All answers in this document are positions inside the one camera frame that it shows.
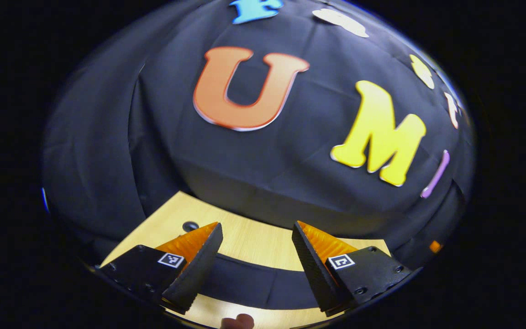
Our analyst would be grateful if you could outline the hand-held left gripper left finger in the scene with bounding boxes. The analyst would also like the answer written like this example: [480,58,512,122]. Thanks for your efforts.
[99,222,224,315]

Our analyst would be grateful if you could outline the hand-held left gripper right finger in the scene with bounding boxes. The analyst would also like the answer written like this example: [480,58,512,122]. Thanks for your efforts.
[291,221,414,317]

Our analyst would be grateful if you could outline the black jeans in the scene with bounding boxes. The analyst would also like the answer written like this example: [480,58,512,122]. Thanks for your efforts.
[195,253,325,311]

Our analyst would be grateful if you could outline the black backdrop cloth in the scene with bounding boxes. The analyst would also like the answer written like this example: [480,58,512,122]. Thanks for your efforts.
[42,0,476,270]

